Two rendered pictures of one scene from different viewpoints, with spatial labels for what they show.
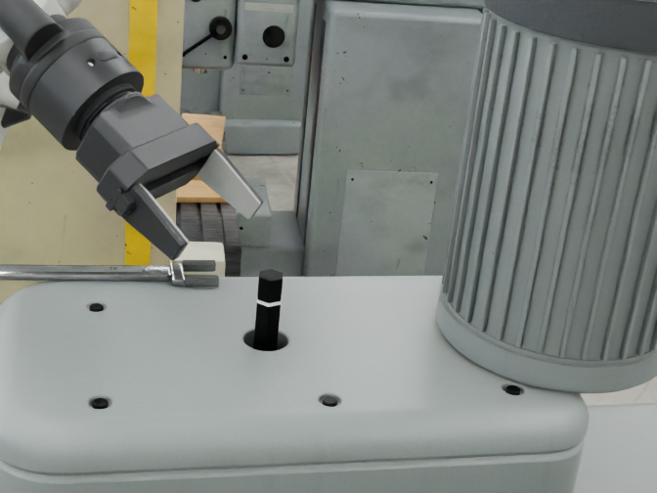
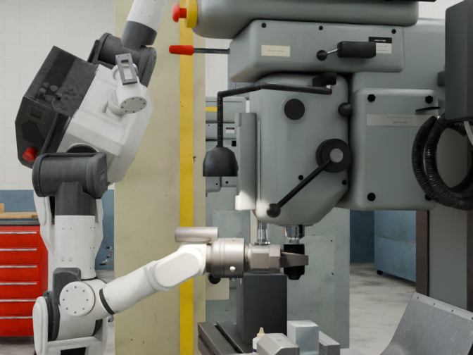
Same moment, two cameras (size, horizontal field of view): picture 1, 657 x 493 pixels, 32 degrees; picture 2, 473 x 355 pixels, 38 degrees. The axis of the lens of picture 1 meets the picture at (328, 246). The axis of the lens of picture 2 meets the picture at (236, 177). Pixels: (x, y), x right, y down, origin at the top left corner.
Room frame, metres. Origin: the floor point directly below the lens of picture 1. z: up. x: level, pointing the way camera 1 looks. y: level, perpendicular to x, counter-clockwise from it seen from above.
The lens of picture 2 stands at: (-0.71, 0.12, 1.42)
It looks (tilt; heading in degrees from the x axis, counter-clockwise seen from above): 0 degrees down; 2
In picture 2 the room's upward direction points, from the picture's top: straight up
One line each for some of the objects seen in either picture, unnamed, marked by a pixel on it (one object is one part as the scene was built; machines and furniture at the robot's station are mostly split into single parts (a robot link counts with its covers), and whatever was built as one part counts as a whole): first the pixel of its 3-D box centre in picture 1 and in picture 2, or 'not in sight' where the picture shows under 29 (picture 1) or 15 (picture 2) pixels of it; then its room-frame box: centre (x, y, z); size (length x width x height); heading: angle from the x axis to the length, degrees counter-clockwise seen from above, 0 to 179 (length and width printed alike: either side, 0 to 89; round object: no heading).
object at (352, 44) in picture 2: not in sight; (344, 52); (0.69, -0.05, 1.66); 0.12 x 0.04 x 0.04; 104
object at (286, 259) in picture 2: not in sight; (293, 260); (0.78, 0.04, 1.23); 0.06 x 0.02 x 0.03; 89
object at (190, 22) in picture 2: not in sight; (190, 13); (0.75, 0.27, 1.76); 0.06 x 0.02 x 0.06; 14
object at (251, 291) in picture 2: not in sight; (260, 299); (1.25, 0.12, 1.06); 0.22 x 0.12 x 0.20; 7
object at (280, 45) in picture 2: not in sight; (312, 55); (0.82, 0.00, 1.68); 0.34 x 0.24 x 0.10; 104
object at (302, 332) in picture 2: not in sight; (303, 337); (0.74, 0.03, 1.07); 0.06 x 0.05 x 0.06; 15
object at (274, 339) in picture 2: not in sight; (277, 349); (0.73, 0.08, 1.05); 0.12 x 0.06 x 0.04; 15
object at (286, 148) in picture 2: not in sight; (295, 150); (0.81, 0.04, 1.47); 0.21 x 0.19 x 0.32; 14
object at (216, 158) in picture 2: not in sight; (219, 161); (0.70, 0.20, 1.44); 0.07 x 0.07 x 0.06
